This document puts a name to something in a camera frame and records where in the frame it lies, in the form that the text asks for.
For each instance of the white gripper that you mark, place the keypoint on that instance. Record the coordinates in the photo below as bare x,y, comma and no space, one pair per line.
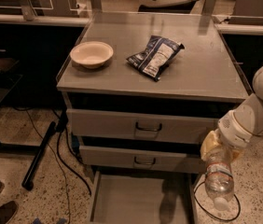
234,131

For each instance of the clear plastic water bottle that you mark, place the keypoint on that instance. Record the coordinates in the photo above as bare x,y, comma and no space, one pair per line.
219,183

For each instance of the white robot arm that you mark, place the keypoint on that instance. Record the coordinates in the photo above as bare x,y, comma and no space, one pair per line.
256,96

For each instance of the grey middle drawer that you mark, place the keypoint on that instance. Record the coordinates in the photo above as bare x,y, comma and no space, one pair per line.
141,159

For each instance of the grey drawer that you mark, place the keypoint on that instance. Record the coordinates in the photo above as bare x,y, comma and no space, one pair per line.
140,197
141,159
137,126

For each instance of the grey drawer cabinet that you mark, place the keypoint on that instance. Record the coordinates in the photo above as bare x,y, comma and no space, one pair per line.
142,91

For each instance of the grey bottom drawer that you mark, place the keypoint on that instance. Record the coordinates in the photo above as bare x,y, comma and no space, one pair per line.
140,197

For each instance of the grey top drawer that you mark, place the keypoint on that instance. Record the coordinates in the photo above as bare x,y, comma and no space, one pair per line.
137,126

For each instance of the blue chip bag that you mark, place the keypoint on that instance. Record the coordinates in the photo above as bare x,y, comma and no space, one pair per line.
156,57

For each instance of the black office chair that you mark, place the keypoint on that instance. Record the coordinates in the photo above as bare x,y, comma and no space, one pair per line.
183,7

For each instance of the white paper bowl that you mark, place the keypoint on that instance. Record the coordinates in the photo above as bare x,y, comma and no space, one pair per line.
91,54

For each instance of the black table leg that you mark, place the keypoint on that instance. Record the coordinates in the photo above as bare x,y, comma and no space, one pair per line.
27,182

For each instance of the dark shoe lower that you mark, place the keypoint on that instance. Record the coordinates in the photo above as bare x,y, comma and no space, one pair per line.
8,211

